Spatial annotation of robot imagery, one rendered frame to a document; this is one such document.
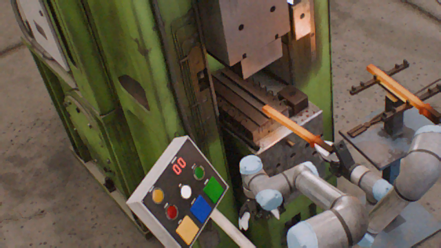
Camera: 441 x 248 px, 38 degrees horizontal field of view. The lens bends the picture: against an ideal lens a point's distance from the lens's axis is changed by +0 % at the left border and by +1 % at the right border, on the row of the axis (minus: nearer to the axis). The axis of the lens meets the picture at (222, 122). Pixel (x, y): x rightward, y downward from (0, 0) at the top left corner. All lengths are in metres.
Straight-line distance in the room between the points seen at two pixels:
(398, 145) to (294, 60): 0.61
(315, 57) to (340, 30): 1.86
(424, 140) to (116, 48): 1.31
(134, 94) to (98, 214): 1.27
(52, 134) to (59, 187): 0.51
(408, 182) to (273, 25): 0.79
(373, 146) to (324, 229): 1.29
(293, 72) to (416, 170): 1.00
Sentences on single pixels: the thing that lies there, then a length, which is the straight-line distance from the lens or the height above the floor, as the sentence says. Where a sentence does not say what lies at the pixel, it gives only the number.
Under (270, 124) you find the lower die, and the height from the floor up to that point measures 0.96.
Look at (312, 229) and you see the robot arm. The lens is 1.73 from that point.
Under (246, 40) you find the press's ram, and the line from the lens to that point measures 2.39.
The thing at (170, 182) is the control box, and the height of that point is 1.15.
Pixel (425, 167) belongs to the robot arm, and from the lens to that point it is 2.07.
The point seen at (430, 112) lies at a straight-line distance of 2.74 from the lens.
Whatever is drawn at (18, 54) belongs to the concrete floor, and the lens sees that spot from 5.33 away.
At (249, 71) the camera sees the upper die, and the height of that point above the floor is 1.29.
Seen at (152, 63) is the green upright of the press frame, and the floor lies 1.45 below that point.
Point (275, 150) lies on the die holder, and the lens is 2.74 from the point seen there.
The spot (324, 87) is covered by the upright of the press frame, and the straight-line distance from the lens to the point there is 3.13.
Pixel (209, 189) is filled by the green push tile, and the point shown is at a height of 1.03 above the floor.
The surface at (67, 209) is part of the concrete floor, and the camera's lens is 3.96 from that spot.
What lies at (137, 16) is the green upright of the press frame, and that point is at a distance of 2.23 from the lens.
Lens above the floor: 2.86
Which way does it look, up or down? 43 degrees down
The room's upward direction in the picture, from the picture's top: 11 degrees counter-clockwise
